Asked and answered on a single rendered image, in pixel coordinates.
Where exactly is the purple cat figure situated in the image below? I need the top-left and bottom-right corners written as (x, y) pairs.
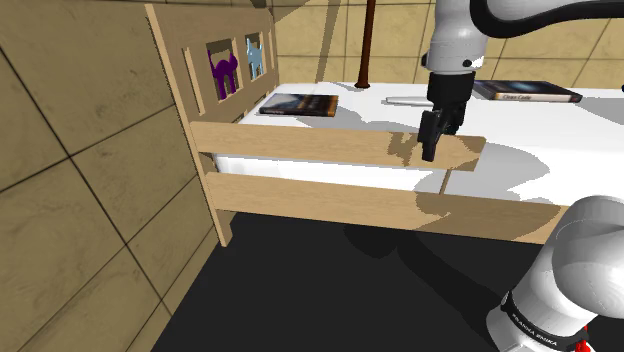
top-left (207, 49), bottom-right (240, 101)

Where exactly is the wooden bed with white mattress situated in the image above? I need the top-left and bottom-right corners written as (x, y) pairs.
top-left (145, 3), bottom-right (624, 248)

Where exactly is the light blue cat figure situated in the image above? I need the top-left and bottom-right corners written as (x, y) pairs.
top-left (245, 37), bottom-right (265, 81)

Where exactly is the dark brown pole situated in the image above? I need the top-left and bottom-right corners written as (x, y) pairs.
top-left (354, 0), bottom-right (378, 90)

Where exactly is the dark book with orange edge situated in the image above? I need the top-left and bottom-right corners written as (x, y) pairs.
top-left (258, 92), bottom-right (340, 118)

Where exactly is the white pen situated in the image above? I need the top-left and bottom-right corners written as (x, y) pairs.
top-left (385, 96), bottom-right (433, 107)

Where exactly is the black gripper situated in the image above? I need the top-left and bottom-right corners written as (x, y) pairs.
top-left (417, 71), bottom-right (477, 163)

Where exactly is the dark book with pale spine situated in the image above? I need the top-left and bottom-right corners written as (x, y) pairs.
top-left (472, 79), bottom-right (584, 104)

